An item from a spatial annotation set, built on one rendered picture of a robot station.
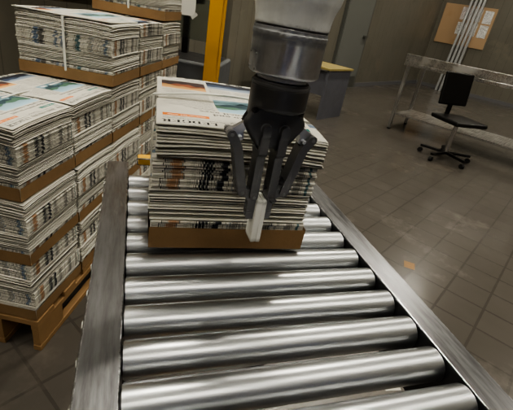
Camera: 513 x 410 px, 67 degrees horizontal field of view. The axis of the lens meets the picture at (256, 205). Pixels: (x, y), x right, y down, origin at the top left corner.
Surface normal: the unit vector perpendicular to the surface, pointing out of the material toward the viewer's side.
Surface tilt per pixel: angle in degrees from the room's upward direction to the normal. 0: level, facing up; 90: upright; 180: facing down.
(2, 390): 0
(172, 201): 90
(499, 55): 90
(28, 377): 0
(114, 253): 0
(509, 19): 90
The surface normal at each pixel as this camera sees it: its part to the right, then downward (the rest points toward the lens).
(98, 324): 0.16, -0.88
